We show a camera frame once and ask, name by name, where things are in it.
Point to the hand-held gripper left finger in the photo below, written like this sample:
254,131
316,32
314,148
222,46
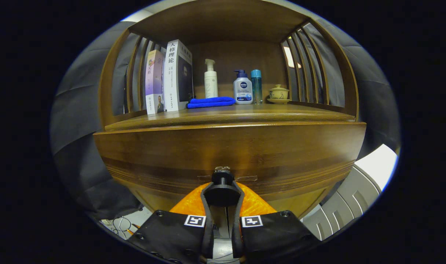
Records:
208,234

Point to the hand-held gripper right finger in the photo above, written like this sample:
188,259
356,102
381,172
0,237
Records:
236,238

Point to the black drawer knob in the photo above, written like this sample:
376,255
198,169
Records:
222,192

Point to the brown wooden drawer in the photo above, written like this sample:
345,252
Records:
171,154

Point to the wooden cabinet door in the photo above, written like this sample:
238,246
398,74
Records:
153,200
300,205

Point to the brown wooden countertop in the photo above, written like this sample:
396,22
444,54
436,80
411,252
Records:
245,112

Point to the brown wooden cabinet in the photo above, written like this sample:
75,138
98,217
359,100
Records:
226,22

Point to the grey ribbed panel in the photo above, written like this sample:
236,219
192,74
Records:
347,198

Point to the blue folded cloth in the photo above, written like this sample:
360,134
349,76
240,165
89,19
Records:
208,102

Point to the white bottle with blue cap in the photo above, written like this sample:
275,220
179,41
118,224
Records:
242,91

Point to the white pump bottle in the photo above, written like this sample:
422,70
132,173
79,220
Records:
211,84

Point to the beige lidded tea cup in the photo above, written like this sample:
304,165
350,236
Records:
278,93

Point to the teal bottle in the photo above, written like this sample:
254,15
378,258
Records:
256,88

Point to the white book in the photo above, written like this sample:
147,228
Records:
171,80

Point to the white board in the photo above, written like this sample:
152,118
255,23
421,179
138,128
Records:
377,165

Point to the purple book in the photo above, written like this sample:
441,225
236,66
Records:
154,80

